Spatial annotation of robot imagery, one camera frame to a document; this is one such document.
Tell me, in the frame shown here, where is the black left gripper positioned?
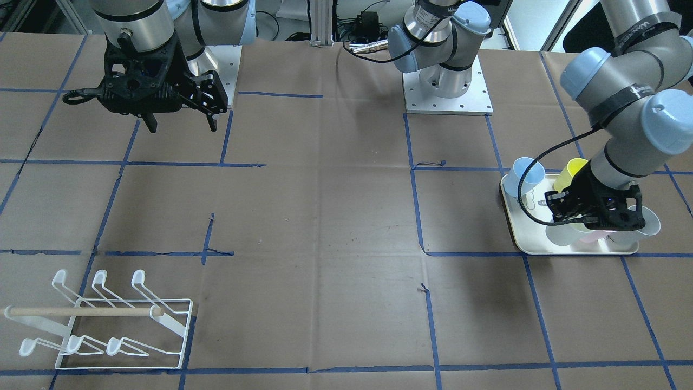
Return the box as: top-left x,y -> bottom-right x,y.
545,166 -> 646,231

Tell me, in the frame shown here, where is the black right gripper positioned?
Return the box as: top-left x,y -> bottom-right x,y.
102,37 -> 228,133

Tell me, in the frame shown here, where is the white plastic cup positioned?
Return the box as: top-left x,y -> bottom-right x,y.
545,224 -> 587,246

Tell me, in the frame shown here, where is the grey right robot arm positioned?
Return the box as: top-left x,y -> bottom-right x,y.
82,1 -> 257,133

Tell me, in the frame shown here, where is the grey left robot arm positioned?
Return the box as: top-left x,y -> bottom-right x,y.
388,1 -> 691,231

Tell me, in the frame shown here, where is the pink plastic cup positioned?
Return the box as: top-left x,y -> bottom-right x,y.
579,230 -> 614,243

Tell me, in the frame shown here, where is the yellow plastic cup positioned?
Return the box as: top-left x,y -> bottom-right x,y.
553,158 -> 589,192

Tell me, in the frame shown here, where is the grey plastic cup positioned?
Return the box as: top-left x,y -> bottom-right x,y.
609,206 -> 661,247

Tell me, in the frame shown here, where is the light blue plastic cup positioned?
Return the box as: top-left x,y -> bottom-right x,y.
507,157 -> 546,199

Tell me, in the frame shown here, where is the cream rabbit print tray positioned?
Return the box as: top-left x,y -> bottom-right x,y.
500,174 -> 639,255

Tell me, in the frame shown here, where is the black power adapter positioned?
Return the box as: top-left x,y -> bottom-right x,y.
352,11 -> 381,42

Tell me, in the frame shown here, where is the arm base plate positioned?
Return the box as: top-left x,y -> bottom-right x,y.
187,45 -> 243,109
403,57 -> 494,115

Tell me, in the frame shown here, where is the black braided cable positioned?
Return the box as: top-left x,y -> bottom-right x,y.
62,88 -> 106,106
517,127 -> 608,226

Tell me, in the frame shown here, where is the aluminium frame post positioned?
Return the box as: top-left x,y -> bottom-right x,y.
306,0 -> 337,47

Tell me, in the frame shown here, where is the white wire cup rack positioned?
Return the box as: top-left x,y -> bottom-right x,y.
3,269 -> 194,371

